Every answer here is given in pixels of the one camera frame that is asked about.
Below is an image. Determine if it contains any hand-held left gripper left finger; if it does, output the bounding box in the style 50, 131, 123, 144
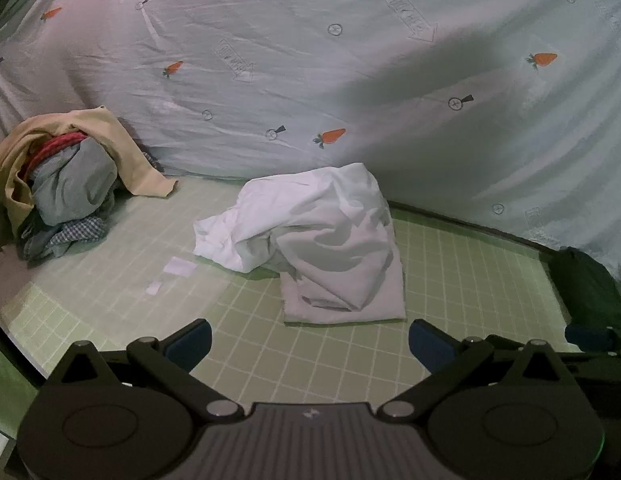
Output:
54, 318, 246, 419

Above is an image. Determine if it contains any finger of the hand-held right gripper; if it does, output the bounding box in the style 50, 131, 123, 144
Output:
565, 324, 616, 352

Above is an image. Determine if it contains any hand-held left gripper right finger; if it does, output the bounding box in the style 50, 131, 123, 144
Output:
378, 318, 567, 420

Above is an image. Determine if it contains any white garment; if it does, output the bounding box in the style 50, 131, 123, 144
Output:
193, 162, 407, 325

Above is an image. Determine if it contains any dark green cloth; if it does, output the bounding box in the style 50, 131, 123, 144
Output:
548, 246, 621, 352

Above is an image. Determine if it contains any beige cloth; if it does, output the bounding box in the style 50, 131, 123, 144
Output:
0, 106, 179, 253

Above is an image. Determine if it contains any grey-blue garment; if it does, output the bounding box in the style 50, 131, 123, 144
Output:
30, 137, 117, 227

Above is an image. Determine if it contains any red cloth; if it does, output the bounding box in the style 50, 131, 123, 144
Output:
24, 132, 90, 181

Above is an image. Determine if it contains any carrot-printed light blue sheet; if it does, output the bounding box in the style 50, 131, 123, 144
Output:
0, 0, 621, 281

